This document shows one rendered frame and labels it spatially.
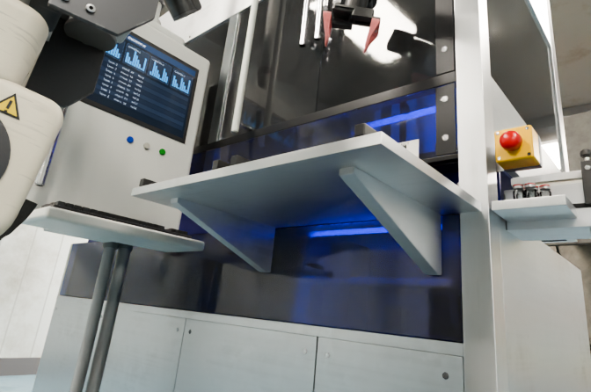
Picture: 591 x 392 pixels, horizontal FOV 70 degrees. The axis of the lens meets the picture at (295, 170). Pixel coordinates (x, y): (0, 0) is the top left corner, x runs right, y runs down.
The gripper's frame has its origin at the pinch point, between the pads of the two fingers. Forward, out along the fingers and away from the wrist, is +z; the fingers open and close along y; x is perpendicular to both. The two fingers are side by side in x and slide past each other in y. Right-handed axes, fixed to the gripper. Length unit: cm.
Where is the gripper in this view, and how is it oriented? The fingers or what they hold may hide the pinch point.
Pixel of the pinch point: (345, 45)
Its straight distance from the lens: 110.5
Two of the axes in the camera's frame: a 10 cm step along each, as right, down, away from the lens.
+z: -2.5, 9.4, -2.4
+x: -1.1, -2.7, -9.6
